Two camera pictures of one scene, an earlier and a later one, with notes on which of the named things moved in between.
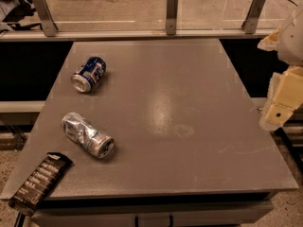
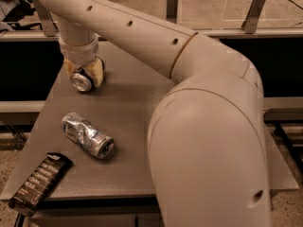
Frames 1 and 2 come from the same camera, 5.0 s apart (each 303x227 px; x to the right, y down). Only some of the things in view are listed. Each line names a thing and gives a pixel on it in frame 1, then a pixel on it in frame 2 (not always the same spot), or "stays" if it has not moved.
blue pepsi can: [88, 75] stays
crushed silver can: [87, 135] stays
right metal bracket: [249, 26] stays
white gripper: [292, 41] → [80, 51]
